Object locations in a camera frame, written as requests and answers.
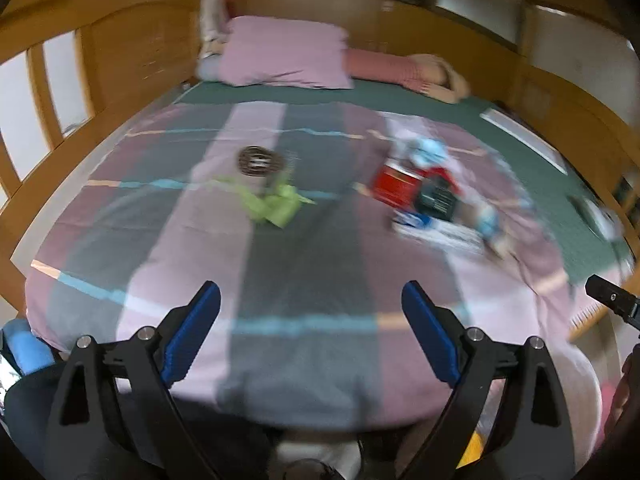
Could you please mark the white massager device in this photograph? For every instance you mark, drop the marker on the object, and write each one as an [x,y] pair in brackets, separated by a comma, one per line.
[600,215]

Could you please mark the dark green packet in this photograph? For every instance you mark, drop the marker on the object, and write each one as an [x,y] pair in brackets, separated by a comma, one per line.
[437,200]

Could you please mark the red striped plush toy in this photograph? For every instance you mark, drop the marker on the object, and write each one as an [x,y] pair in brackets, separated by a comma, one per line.
[380,65]

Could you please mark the pink grey checked blanket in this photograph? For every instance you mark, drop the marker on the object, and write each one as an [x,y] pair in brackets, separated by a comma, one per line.
[150,240]

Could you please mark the pink pillow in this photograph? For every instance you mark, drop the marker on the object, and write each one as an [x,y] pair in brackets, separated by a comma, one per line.
[285,50]

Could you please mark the round dark lid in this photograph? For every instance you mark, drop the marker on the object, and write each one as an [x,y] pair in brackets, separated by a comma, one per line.
[255,161]

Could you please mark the red packet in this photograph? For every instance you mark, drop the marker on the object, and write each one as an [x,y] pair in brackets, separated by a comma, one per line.
[395,185]

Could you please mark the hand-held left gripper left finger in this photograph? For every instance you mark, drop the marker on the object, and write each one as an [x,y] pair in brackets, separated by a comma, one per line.
[192,330]

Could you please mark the green patterned bed mat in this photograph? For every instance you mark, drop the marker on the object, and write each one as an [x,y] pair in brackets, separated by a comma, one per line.
[540,185]

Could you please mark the blue foam roll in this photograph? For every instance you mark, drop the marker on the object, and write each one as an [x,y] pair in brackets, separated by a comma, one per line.
[20,355]

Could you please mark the hanging cream garment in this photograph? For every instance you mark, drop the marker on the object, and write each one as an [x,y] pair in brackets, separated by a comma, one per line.
[212,10]

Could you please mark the grey small cushion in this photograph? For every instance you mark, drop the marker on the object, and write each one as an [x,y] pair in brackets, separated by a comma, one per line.
[207,67]

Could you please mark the green wrapper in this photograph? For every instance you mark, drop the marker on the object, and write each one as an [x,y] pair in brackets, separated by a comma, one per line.
[272,205]

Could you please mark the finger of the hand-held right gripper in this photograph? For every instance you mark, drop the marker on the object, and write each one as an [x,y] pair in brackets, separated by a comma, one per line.
[612,297]

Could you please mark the wooden bunk bed frame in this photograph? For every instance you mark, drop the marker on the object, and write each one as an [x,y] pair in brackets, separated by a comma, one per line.
[140,40]

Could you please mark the light blue printed packet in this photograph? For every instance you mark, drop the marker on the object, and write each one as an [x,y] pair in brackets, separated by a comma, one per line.
[430,230]

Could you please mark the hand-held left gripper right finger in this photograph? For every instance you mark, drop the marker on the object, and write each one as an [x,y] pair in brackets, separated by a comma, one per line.
[432,335]

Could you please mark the white flat board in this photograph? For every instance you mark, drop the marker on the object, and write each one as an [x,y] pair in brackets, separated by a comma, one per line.
[525,137]

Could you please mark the blue face mask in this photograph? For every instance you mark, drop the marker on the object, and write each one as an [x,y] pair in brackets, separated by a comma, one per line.
[427,152]

